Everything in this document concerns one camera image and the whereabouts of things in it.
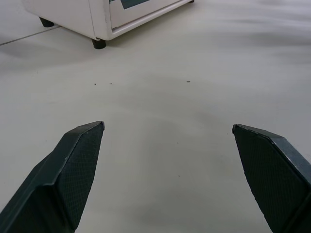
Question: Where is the white oven door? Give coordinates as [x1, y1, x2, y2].
[108, 0, 192, 34]

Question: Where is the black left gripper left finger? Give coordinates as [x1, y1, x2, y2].
[0, 121, 105, 233]

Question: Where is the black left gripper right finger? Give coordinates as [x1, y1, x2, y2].
[232, 124, 311, 233]

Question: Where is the white toaster oven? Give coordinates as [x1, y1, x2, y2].
[21, 0, 195, 50]

